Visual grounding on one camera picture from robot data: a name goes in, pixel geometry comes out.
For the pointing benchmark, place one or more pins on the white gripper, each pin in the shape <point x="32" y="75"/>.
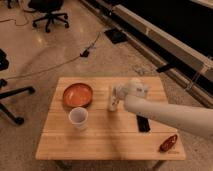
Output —
<point x="134" y="87"/>

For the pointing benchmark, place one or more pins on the clear plastic bottle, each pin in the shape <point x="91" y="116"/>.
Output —
<point x="112" y="100"/>

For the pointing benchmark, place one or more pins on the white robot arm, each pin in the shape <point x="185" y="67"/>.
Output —
<point x="195" y="120"/>

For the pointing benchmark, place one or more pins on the black smartphone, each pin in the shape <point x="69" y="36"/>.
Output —
<point x="143" y="124"/>

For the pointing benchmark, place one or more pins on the black floor mat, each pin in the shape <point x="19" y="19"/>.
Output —
<point x="115" y="36"/>

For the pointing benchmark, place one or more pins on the orange bowl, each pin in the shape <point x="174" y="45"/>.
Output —
<point x="77" y="95"/>

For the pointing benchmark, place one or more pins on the white paper cup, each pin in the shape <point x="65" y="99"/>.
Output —
<point x="78" y="117"/>

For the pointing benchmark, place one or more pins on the red brown snack packet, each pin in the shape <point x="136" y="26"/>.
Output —
<point x="168" y="143"/>

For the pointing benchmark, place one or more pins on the wooden table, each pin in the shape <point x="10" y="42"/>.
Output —
<point x="108" y="136"/>

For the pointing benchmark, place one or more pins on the black office chair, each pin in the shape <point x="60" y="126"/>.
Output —
<point x="50" y="8"/>

